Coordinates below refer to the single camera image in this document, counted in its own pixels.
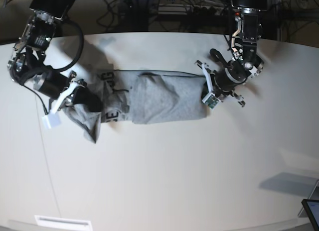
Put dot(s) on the gripper body, image right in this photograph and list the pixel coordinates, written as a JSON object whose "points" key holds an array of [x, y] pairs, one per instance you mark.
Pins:
{"points": [[226, 80]]}

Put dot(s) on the gripper body, image left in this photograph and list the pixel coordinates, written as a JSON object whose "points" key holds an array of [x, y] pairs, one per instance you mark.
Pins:
{"points": [[52, 84]]}

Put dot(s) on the grey T-shirt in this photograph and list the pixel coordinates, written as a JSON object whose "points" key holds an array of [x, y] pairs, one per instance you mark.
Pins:
{"points": [[142, 97]]}

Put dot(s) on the black tablet screen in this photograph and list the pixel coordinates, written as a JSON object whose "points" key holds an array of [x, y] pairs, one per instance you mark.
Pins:
{"points": [[311, 207]]}

